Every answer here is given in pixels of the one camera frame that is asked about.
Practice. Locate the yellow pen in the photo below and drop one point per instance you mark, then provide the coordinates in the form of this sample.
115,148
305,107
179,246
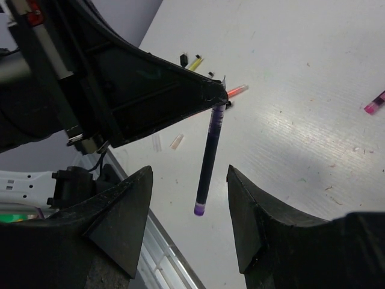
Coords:
195,64

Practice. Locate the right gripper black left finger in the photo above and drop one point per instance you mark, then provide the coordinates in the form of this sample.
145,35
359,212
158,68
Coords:
93,244

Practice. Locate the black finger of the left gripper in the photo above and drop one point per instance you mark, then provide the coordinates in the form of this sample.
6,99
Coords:
144,93

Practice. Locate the black pen cap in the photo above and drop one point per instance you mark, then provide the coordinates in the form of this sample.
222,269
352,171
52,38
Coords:
184,60

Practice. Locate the black pen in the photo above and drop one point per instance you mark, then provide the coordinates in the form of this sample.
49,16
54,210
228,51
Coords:
229,105

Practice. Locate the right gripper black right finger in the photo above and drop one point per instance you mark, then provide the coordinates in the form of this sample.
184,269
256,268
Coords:
279,246

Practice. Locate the red pen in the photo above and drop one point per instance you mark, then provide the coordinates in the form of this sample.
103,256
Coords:
375,105

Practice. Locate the clear cap middle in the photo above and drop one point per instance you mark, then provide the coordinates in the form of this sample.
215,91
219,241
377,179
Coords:
156,140

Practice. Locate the orange pen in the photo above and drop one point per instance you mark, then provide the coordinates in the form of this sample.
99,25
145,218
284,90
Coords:
236,91

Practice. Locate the clear cap small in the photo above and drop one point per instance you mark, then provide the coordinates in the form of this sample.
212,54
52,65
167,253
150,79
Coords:
176,142

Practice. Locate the purple pen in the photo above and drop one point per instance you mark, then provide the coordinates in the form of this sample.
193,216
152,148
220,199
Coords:
212,140

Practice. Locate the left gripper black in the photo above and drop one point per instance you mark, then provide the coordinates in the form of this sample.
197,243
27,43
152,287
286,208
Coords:
48,83

